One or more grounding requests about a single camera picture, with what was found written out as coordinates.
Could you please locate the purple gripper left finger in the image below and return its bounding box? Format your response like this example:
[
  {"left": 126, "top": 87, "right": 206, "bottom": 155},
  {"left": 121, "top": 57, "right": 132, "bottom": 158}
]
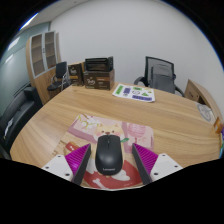
[{"left": 42, "top": 144, "right": 91, "bottom": 185}]

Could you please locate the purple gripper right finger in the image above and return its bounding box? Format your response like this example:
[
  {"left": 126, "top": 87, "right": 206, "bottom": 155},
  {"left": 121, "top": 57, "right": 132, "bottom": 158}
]
[{"left": 132, "top": 143, "right": 182, "bottom": 185}]

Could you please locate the black computer mouse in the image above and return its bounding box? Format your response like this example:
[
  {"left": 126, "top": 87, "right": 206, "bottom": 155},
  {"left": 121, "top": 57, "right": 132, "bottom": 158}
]
[{"left": 95, "top": 135, "right": 123, "bottom": 176}]

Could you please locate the pink cartoon mouse pad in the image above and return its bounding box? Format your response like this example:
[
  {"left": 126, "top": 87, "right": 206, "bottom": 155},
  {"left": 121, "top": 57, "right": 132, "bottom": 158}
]
[{"left": 53, "top": 114, "right": 154, "bottom": 189}]

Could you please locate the wooden desk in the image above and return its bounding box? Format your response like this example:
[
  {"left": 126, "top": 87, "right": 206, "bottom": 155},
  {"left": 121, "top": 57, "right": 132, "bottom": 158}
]
[{"left": 11, "top": 86, "right": 220, "bottom": 167}]

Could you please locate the purple standing sign card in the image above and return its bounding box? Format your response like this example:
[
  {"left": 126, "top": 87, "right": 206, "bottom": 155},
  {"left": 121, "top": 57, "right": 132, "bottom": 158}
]
[{"left": 219, "top": 130, "right": 224, "bottom": 159}]

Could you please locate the white green sticker sheet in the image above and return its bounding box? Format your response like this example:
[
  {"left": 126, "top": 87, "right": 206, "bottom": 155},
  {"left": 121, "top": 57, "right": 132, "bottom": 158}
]
[{"left": 113, "top": 84, "right": 155, "bottom": 102}]

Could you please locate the round clear coaster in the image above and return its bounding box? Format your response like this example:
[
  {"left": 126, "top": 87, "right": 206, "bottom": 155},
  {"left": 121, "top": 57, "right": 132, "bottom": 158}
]
[{"left": 197, "top": 103, "right": 214, "bottom": 122}]

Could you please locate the brown wooden tissue box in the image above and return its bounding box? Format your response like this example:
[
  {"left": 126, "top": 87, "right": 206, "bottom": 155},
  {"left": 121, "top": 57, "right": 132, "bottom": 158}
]
[{"left": 213, "top": 118, "right": 223, "bottom": 134}]

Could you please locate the black leather sofa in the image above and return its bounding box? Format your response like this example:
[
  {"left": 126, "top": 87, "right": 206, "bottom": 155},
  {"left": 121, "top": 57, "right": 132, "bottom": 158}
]
[{"left": 0, "top": 87, "right": 42, "bottom": 159}]

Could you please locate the black side chair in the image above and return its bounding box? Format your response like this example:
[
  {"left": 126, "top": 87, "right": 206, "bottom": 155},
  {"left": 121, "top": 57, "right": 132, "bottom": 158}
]
[{"left": 47, "top": 61, "right": 70, "bottom": 91}]

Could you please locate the dark brown printed box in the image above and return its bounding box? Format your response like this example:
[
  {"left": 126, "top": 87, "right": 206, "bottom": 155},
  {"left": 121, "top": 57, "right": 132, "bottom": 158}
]
[{"left": 84, "top": 70, "right": 115, "bottom": 90}]

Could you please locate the grey mesh office chair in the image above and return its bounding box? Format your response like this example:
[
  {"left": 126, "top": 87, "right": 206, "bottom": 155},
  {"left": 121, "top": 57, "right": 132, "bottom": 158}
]
[{"left": 134, "top": 56, "right": 184, "bottom": 96}]

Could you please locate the small dark brown box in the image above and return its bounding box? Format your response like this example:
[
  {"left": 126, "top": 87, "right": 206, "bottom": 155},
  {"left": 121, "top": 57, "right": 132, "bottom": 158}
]
[{"left": 68, "top": 62, "right": 84, "bottom": 86}]

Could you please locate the black tray on box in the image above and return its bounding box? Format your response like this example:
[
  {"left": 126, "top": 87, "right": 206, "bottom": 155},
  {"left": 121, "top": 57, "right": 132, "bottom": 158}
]
[{"left": 85, "top": 56, "right": 113, "bottom": 72}]

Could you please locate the wooden shelf cabinet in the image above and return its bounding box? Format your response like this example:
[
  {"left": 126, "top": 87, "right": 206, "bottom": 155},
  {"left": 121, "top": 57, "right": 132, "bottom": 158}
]
[{"left": 26, "top": 31, "right": 58, "bottom": 104}]

